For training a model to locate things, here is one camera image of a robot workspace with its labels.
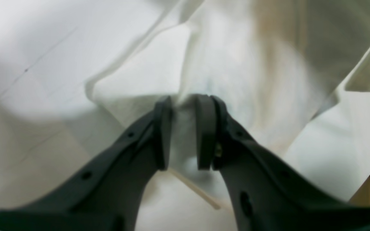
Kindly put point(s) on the white printed T-shirt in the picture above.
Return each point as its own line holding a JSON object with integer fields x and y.
{"x": 274, "y": 62}

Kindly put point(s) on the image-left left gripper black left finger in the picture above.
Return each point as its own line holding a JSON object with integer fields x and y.
{"x": 105, "y": 194}

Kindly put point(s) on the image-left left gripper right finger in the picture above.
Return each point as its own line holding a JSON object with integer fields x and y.
{"x": 265, "y": 192}

